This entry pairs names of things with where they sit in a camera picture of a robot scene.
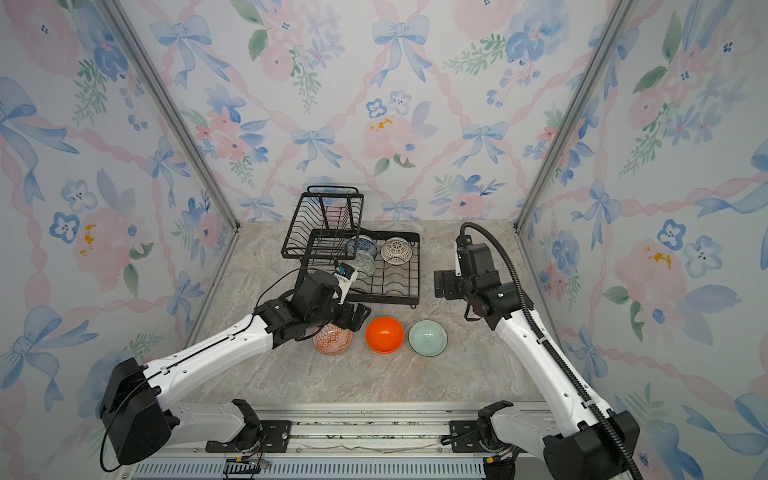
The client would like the orange plastic bowl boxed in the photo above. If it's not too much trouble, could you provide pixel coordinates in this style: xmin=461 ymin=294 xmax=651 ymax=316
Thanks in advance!
xmin=365 ymin=317 xmax=405 ymax=354

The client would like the mint green lined bowl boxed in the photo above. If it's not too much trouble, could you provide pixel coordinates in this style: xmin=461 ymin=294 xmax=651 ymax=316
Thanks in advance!
xmin=408 ymin=319 xmax=448 ymax=358

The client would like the green patterned bowl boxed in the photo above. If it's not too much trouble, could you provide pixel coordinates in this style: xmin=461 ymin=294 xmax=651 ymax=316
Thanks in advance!
xmin=348 ymin=253 xmax=376 ymax=281

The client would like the black wire dish rack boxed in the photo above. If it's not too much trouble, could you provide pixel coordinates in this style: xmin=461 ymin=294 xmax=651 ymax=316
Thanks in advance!
xmin=281 ymin=184 xmax=421 ymax=308

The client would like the blue floral bowl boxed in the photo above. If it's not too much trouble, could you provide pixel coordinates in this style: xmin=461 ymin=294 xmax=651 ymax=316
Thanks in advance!
xmin=344 ymin=235 xmax=378 ymax=259

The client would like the left aluminium corner post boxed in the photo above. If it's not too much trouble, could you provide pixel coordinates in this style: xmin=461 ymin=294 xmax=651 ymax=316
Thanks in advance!
xmin=96 ymin=1 xmax=240 ymax=232

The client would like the pink patterned bowl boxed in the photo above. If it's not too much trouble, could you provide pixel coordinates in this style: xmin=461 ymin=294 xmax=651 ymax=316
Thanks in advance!
xmin=312 ymin=324 xmax=354 ymax=356

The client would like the right aluminium corner post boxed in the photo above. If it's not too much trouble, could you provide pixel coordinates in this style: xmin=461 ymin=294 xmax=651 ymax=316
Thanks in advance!
xmin=514 ymin=0 xmax=636 ymax=234

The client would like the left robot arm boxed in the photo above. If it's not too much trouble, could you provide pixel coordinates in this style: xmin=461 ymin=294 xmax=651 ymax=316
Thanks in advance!
xmin=98 ymin=263 xmax=370 ymax=466

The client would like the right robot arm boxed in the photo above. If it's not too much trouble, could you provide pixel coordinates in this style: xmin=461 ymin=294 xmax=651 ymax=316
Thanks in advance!
xmin=434 ymin=225 xmax=642 ymax=479

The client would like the aluminium corner post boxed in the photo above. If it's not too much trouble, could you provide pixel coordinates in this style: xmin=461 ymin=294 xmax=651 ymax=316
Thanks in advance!
xmin=96 ymin=1 xmax=240 ymax=232
xmin=514 ymin=0 xmax=636 ymax=234

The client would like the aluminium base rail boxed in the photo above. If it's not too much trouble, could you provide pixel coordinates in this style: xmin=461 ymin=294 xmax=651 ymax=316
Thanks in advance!
xmin=111 ymin=405 xmax=549 ymax=479

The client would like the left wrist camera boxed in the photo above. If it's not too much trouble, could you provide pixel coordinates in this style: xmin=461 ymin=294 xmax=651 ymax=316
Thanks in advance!
xmin=334 ymin=263 xmax=358 ymax=305

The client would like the white brown lattice bowl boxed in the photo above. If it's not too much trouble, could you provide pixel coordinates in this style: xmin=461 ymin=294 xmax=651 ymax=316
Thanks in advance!
xmin=380 ymin=237 xmax=413 ymax=266

